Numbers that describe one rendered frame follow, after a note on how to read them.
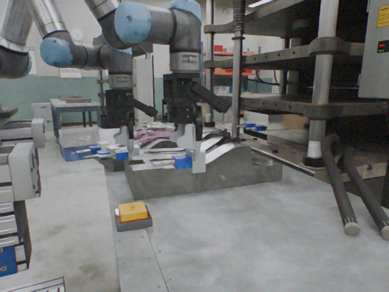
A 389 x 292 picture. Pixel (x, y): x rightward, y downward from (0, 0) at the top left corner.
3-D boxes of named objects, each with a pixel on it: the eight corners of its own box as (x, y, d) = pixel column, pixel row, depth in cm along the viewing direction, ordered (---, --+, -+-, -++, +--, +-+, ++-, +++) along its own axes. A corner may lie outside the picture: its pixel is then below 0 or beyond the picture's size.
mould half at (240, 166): (134, 200, 80) (132, 154, 77) (124, 173, 104) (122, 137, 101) (281, 180, 97) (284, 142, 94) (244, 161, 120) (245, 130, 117)
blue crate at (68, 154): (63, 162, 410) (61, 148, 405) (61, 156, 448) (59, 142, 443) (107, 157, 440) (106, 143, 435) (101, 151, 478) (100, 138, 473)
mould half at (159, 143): (114, 172, 106) (112, 143, 103) (92, 157, 126) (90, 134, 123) (214, 152, 135) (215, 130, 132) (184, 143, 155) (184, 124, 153)
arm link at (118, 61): (113, 40, 92) (136, 39, 90) (115, 75, 95) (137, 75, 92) (98, 36, 85) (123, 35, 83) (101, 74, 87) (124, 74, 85)
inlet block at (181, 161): (155, 177, 68) (154, 156, 66) (151, 171, 72) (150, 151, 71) (205, 171, 72) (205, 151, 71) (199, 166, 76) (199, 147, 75)
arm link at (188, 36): (158, 3, 64) (189, 8, 69) (159, 53, 67) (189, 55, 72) (177, -6, 58) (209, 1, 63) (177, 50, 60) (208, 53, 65)
